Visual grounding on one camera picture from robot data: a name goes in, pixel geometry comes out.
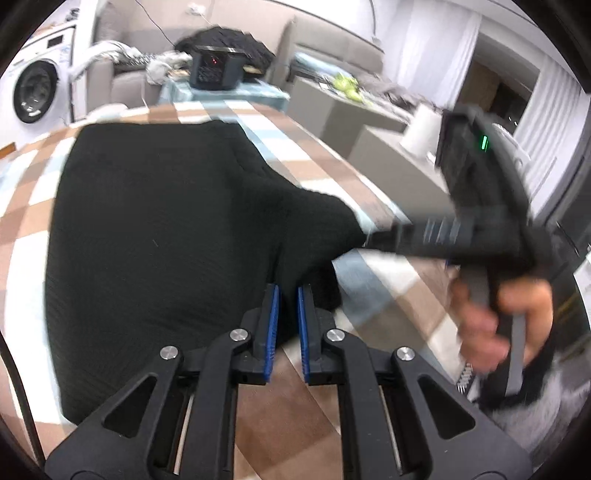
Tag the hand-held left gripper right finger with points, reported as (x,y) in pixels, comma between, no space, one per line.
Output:
(303,337)

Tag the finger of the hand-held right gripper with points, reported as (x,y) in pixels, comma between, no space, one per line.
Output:
(415,237)

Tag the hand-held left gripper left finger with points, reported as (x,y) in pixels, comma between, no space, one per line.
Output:
(272,337)

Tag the black knit sweater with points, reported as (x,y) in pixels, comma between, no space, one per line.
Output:
(175,230)

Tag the person's right forearm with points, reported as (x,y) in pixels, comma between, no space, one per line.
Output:
(545,401)

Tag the person's right hand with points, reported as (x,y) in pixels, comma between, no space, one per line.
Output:
(480,327)

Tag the low grey cabinet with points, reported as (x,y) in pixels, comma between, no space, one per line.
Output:
(392,180)

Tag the checkered tablecloth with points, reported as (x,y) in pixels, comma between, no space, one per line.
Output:
(392,300)

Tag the paper towel roll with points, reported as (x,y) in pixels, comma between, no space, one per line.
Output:
(420,131)

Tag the tall grey cabinet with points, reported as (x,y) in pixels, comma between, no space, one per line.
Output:
(323,120)

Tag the white curtain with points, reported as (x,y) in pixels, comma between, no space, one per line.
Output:
(438,41)

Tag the yellow-green cloth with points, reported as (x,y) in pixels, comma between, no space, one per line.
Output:
(348,85)

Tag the grey bed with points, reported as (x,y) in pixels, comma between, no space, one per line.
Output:
(332,50)

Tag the blue pillow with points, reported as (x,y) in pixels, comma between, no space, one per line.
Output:
(307,61)

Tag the small table with blue cloth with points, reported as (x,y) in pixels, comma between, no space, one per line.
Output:
(258,94)

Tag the black pressure cooker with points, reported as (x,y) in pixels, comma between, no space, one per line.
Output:
(214,69)

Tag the black knit cloth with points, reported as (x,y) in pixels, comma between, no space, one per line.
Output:
(240,41)

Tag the round stool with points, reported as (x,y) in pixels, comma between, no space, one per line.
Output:
(106,112)

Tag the grey sofa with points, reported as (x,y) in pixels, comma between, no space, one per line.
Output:
(124,87)

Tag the white cloth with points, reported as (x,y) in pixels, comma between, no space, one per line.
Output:
(164,67)

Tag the light grey blanket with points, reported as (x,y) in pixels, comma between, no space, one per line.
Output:
(101,50)

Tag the white washing machine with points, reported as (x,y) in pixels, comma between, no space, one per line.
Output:
(32,83)

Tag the wall socket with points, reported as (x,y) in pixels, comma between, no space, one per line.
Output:
(197,9)

